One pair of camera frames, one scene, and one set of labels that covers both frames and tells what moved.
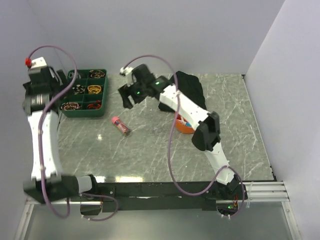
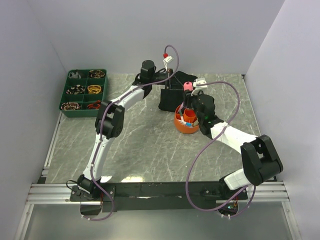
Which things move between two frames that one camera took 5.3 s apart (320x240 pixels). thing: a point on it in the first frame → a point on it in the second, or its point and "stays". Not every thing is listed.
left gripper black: (62, 79) → (169, 83)
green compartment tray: (85, 97) stays
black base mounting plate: (118, 196) stays
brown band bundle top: (96, 73) stays
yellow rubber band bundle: (94, 89) stays
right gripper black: (125, 91) → (194, 96)
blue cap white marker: (185, 123) stays
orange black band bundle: (96, 106) stays
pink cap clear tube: (123, 128) → (188, 89)
